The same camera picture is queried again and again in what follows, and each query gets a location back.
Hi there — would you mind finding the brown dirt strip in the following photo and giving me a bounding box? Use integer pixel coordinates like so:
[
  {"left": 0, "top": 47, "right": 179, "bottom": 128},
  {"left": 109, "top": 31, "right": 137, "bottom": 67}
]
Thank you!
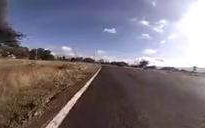
[{"left": 26, "top": 70, "right": 98, "bottom": 128}]

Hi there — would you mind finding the dry grass verge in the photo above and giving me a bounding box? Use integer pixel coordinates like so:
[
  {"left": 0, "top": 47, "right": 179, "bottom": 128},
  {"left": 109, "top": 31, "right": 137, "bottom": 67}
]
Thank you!
[{"left": 0, "top": 58, "right": 101, "bottom": 128}]

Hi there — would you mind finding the grey asphalt road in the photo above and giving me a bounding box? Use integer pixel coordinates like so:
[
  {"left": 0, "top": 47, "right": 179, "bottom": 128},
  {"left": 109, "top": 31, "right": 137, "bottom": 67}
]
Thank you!
[{"left": 58, "top": 64, "right": 205, "bottom": 128}]

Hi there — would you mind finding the white painted road line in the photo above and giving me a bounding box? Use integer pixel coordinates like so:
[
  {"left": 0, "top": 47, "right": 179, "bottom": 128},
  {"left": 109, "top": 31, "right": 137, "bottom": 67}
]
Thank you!
[{"left": 44, "top": 65, "right": 103, "bottom": 128}]

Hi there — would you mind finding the road sign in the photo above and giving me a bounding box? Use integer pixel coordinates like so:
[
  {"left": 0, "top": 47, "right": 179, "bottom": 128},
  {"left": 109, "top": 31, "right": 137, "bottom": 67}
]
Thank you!
[{"left": 191, "top": 65, "right": 199, "bottom": 75}]

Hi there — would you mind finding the distant row of trees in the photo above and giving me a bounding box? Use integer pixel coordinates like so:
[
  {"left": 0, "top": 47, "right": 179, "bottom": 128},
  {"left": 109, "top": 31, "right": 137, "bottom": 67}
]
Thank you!
[{"left": 56, "top": 56, "right": 191, "bottom": 73}]

